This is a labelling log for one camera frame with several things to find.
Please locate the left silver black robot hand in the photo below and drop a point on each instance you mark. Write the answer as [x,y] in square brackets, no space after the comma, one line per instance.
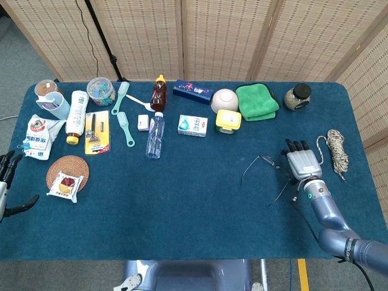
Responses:
[3,197]

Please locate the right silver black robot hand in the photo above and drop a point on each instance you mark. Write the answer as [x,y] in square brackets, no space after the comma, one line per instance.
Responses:
[303,163]

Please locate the thin metal-frame eyeglasses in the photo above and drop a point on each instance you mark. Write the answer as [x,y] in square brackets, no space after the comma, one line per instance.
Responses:
[266,159]

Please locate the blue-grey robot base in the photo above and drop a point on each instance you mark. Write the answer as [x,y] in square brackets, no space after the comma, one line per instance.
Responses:
[188,276]

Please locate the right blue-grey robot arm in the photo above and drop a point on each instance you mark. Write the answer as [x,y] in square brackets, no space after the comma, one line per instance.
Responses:
[327,209]

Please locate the blue binder clip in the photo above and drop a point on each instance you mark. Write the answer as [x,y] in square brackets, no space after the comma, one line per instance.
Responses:
[25,146]

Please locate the white snack packet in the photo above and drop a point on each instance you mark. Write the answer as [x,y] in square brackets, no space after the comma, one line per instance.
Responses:
[65,186]

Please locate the glass jar black lid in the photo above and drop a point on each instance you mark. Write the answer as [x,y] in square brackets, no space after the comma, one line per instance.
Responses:
[295,98]

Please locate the white flour bag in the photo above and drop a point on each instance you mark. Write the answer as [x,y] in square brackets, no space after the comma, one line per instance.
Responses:
[39,136]

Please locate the round woven coaster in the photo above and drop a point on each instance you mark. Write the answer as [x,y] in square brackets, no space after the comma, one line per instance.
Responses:
[66,163]

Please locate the folded green towel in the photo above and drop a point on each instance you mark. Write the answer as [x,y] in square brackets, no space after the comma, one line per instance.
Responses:
[256,101]

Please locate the green container yellow lid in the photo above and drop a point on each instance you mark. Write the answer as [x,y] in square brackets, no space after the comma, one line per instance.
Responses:
[228,119]

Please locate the upturned white bowl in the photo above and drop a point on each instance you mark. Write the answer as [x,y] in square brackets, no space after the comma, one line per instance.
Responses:
[225,101]

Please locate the light blue cup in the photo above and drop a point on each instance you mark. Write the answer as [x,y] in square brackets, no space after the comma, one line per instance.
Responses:
[60,107]

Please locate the white bottle yellow cap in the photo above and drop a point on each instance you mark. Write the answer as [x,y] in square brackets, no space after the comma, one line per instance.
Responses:
[77,115]

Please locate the razor on yellow card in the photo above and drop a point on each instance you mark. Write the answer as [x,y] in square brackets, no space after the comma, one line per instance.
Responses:
[97,133]

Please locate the white table leg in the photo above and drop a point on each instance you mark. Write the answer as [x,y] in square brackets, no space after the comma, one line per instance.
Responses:
[264,272]

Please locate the white blue milk carton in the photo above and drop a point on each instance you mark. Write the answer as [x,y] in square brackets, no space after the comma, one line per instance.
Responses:
[192,125]

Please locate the round jar brown powder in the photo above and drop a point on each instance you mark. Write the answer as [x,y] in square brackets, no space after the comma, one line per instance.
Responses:
[45,88]

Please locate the dark blue long box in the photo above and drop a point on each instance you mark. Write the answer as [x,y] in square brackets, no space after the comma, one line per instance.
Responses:
[192,92]

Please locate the short green white brush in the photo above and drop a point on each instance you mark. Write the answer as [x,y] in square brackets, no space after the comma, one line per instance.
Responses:
[125,127]

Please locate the clear tub of binder clips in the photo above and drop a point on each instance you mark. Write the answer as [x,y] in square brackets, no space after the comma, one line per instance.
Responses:
[101,91]

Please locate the blue table cloth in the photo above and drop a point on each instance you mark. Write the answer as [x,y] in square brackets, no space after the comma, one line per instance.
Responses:
[151,212]

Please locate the clear plastic water bottle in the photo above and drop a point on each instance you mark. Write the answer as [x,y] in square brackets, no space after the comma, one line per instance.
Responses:
[155,136]

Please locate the long green white brush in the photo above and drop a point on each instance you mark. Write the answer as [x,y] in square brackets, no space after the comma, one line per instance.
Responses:
[121,94]

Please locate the small white box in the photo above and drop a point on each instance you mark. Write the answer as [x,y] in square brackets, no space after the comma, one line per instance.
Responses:
[143,122]

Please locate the brown honey bottle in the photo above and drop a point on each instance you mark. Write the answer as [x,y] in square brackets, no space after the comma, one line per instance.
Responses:
[159,97]

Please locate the white plastic spoon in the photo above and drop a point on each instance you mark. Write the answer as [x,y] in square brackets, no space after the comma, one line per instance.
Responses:
[138,101]

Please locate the black tripod stand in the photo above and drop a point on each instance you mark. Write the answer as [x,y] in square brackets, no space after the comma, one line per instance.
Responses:
[106,45]

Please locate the bamboo folding screen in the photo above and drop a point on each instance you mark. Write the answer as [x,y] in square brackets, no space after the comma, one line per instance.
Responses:
[145,36]

